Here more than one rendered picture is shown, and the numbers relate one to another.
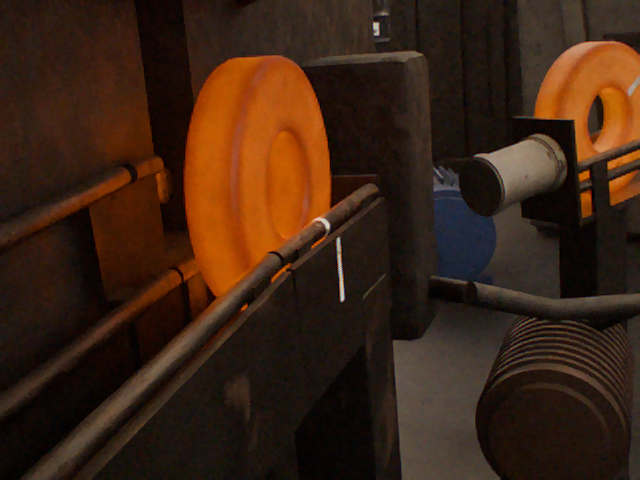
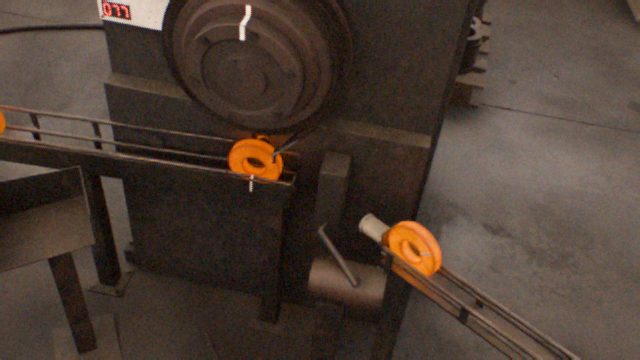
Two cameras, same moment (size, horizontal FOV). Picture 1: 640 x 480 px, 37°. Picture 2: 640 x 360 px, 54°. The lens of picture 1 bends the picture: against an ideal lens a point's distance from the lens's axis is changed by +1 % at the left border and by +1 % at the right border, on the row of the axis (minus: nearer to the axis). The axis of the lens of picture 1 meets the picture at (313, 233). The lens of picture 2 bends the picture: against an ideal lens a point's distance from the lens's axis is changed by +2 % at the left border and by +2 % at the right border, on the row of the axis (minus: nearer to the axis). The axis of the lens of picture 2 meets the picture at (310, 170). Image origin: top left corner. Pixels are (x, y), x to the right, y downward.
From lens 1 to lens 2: 1.80 m
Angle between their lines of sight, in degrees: 73
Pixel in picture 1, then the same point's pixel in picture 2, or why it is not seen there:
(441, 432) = (577, 346)
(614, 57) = (417, 238)
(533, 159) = (374, 231)
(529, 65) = not seen: outside the picture
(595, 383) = (316, 275)
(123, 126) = (241, 134)
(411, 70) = (322, 175)
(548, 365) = (319, 262)
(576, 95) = (397, 233)
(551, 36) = not seen: outside the picture
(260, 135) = (241, 154)
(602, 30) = not seen: outside the picture
